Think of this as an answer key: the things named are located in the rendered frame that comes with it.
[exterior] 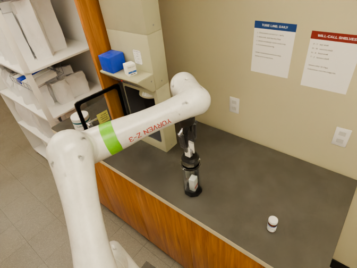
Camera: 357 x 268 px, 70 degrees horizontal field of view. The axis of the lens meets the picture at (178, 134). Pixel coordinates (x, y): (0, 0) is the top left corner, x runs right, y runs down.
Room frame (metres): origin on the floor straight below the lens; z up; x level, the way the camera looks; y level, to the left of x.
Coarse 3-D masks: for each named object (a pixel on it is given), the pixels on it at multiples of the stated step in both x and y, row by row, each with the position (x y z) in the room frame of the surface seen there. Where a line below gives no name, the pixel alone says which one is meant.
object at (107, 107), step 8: (88, 96) 1.35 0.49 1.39; (104, 96) 1.40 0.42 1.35; (112, 96) 1.43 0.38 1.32; (88, 104) 1.33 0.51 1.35; (96, 104) 1.36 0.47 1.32; (104, 104) 1.39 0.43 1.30; (112, 104) 1.42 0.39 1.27; (120, 104) 1.46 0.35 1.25; (88, 112) 1.32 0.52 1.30; (96, 112) 1.35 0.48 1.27; (104, 112) 1.38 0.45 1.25; (112, 112) 1.41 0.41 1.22; (120, 112) 1.45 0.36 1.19; (80, 120) 1.29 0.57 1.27; (88, 120) 1.31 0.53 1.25; (96, 120) 1.34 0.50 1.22; (104, 120) 1.37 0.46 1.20; (88, 128) 1.30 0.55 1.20
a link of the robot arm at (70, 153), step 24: (48, 144) 0.55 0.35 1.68; (72, 144) 0.54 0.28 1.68; (96, 144) 0.65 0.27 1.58; (72, 168) 0.50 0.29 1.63; (72, 192) 0.46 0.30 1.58; (96, 192) 0.48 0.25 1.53; (72, 216) 0.42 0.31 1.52; (96, 216) 0.43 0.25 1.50; (72, 240) 0.39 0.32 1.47; (96, 240) 0.38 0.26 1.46; (96, 264) 0.34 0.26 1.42; (120, 264) 0.39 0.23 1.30
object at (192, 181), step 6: (180, 162) 0.94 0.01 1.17; (198, 162) 0.94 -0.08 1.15; (186, 168) 0.89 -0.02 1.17; (192, 168) 0.89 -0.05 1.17; (198, 168) 0.89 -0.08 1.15; (186, 174) 0.90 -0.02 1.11; (192, 174) 0.89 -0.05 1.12; (198, 174) 0.90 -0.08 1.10; (186, 180) 0.90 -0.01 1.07; (192, 180) 0.89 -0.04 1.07; (198, 180) 0.90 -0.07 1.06; (186, 186) 0.90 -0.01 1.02; (192, 186) 0.89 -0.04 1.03; (198, 186) 0.90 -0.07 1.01; (192, 192) 0.89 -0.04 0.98
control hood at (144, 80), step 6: (102, 72) 1.40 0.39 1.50; (108, 72) 1.37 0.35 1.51; (120, 72) 1.35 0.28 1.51; (138, 72) 1.32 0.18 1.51; (144, 72) 1.31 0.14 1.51; (120, 78) 1.29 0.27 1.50; (126, 78) 1.26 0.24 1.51; (132, 78) 1.25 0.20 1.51; (138, 78) 1.25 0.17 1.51; (144, 78) 1.24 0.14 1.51; (150, 78) 1.26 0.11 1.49; (138, 84) 1.20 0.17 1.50; (144, 84) 1.23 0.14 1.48; (150, 84) 1.25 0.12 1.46; (150, 90) 1.25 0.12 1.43
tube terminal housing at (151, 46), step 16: (112, 32) 1.46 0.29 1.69; (128, 32) 1.37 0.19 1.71; (160, 32) 1.35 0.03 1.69; (112, 48) 1.49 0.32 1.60; (128, 48) 1.39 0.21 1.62; (144, 48) 1.30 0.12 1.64; (160, 48) 1.34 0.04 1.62; (144, 64) 1.32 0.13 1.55; (160, 64) 1.33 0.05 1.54; (160, 80) 1.31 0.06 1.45; (160, 96) 1.30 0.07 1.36; (160, 144) 1.31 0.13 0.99
